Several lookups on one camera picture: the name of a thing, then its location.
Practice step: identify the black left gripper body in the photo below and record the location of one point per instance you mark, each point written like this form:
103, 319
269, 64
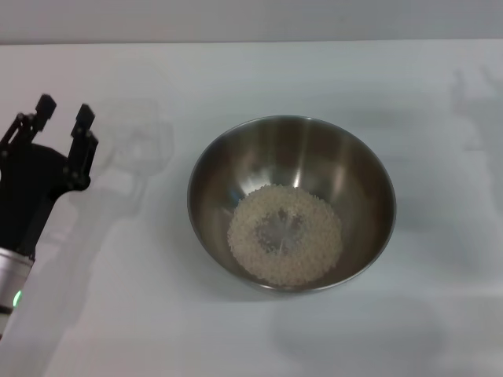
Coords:
27, 188

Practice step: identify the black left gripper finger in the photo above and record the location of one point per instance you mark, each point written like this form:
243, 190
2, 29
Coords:
27, 125
82, 153

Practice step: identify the clear plastic measuring cup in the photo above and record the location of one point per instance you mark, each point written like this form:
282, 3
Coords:
137, 151

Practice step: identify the white rice grains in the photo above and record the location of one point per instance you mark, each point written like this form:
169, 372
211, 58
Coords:
314, 251

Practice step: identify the stainless steel mixing bowl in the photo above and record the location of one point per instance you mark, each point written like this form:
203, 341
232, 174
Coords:
353, 169

